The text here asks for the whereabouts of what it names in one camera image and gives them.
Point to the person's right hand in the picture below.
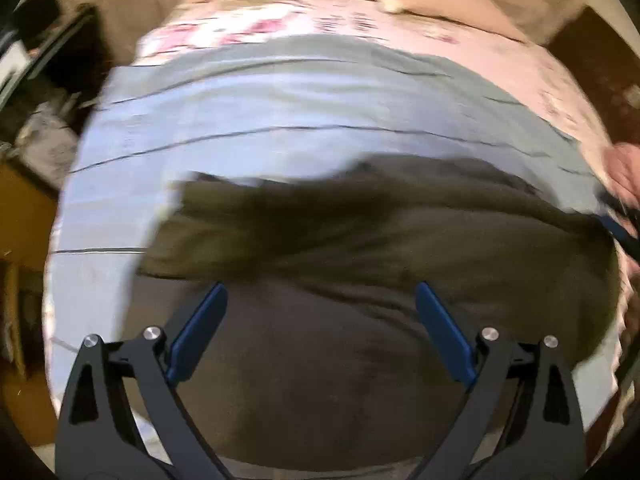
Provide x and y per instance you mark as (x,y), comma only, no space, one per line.
(622,170)

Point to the brown wooden cabinet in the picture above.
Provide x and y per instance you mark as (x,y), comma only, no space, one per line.
(25,240)

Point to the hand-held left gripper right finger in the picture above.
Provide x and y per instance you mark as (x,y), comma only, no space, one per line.
(445,332)

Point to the blue checked blanket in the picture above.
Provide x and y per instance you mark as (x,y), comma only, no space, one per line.
(225,110)

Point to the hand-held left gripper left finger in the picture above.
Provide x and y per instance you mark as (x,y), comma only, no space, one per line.
(197,330)

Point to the olive hooded puffer jacket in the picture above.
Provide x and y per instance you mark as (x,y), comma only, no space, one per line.
(350,260)

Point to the pink cartoon print bedsheet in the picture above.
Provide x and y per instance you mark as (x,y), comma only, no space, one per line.
(475,35)

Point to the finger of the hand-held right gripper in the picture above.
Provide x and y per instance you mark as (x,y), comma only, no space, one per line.
(620,232)

